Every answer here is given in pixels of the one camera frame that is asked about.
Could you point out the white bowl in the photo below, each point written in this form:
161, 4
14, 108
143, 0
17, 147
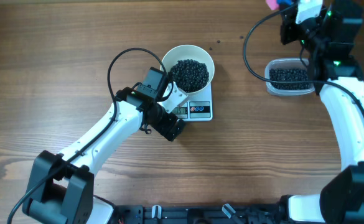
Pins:
193, 52

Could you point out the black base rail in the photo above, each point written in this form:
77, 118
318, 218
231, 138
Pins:
260, 213

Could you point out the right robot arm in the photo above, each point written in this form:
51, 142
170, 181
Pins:
328, 34

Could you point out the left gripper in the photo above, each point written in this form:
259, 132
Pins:
163, 129

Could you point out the pink scoop blue handle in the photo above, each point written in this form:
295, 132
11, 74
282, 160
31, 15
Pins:
277, 4

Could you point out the black beans in bowl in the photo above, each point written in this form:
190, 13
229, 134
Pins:
189, 75

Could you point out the clear plastic container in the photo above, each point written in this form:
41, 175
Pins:
286, 63

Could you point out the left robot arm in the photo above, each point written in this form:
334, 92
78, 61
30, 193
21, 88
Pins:
60, 188

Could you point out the white digital kitchen scale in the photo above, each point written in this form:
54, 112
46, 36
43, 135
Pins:
197, 107

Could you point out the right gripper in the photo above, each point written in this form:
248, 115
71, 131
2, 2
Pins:
289, 24

